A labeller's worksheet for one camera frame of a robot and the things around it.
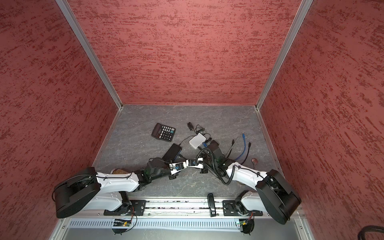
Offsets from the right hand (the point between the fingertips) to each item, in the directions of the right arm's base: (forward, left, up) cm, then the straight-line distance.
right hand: (190, 164), depth 82 cm
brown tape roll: (-2, +40, -2) cm, 40 cm away
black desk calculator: (+26, +20, -5) cm, 33 cm away
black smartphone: (+9, +12, -6) cm, 16 cm away
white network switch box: (+18, -5, -5) cm, 20 cm away
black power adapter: (+32, 0, -6) cm, 32 cm away
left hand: (0, +3, 0) cm, 3 cm away
